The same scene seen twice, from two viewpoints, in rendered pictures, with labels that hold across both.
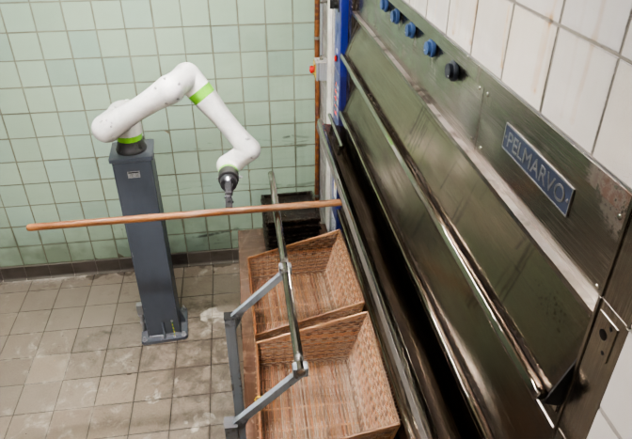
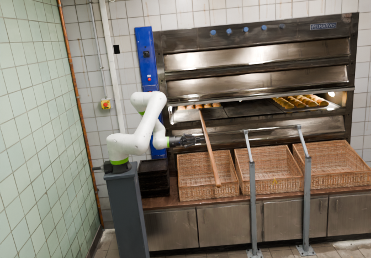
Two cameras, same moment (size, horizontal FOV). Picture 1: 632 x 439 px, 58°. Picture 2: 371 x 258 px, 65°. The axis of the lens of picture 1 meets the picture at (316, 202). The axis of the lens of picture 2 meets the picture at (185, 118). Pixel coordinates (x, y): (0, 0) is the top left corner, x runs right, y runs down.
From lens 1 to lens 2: 3.23 m
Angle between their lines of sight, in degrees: 74
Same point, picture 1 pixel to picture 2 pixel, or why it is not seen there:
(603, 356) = (355, 38)
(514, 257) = (323, 46)
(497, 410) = (333, 78)
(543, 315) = (338, 47)
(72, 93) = not seen: outside the picture
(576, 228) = (338, 27)
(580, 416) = (353, 52)
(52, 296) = not seen: outside the picture
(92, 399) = not seen: outside the picture
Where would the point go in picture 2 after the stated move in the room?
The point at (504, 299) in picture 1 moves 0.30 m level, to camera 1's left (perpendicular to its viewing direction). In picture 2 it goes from (328, 53) to (340, 55)
